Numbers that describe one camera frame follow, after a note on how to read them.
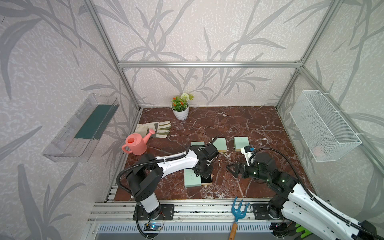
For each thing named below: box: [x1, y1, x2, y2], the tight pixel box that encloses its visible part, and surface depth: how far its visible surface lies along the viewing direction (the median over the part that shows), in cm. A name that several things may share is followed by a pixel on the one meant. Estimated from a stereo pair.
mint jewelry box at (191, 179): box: [184, 168, 213, 188], surface depth 82 cm
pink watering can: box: [121, 129, 156, 156], surface depth 91 cm
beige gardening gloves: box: [134, 120, 171, 138], surface depth 110 cm
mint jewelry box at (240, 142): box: [233, 136, 250, 152], surface depth 100 cm
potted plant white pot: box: [171, 93, 194, 120], surface depth 109 cm
